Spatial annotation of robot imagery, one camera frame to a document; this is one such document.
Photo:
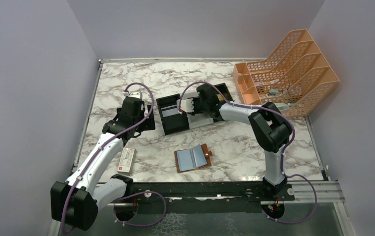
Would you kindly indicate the black and white card tray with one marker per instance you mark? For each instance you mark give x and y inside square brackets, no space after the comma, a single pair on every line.
[182,122]

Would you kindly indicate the brown leather card holder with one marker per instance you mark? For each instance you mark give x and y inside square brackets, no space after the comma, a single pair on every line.
[194,158]

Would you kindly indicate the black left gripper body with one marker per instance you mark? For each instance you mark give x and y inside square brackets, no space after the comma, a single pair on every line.
[137,120]

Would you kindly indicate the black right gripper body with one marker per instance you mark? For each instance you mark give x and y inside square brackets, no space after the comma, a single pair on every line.
[199,107]

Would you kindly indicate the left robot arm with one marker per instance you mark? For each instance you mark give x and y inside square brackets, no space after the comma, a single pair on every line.
[76,201]

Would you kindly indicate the peach plastic desk organizer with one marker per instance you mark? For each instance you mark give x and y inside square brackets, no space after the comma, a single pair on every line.
[296,75]

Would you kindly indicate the white card in tray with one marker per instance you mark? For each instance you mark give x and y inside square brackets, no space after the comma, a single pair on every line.
[169,111]

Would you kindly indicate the small white red box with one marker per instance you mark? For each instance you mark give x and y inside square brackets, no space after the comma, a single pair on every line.
[126,161]

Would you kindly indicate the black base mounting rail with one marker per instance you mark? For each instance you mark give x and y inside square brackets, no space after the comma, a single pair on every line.
[194,197]

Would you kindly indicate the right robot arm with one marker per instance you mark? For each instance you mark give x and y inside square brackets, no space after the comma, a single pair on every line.
[272,130]

